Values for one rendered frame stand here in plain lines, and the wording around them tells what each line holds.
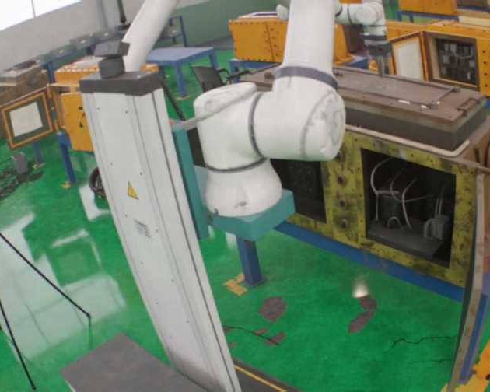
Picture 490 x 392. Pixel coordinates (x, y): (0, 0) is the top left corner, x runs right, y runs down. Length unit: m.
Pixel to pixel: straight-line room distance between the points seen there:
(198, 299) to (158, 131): 0.48
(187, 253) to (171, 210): 0.13
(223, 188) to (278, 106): 0.25
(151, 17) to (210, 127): 0.70
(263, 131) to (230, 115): 0.08
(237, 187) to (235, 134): 0.13
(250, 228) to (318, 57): 0.43
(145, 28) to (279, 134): 0.81
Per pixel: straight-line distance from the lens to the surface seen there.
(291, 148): 1.09
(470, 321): 1.30
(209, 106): 1.14
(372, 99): 2.09
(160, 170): 1.19
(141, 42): 1.72
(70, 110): 4.48
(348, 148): 2.15
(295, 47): 1.16
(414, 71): 4.68
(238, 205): 1.21
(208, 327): 1.46
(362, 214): 2.25
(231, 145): 1.15
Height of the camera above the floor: 2.00
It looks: 25 degrees down
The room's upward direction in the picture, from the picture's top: 11 degrees counter-clockwise
